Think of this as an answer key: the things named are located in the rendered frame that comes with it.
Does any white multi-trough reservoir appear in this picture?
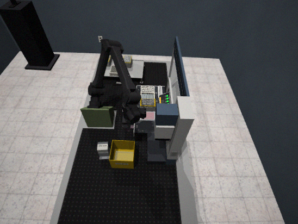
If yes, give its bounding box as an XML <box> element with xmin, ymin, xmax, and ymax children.
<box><xmin>140</xmin><ymin>92</ymin><xmax>155</xmax><ymax>99</ymax></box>

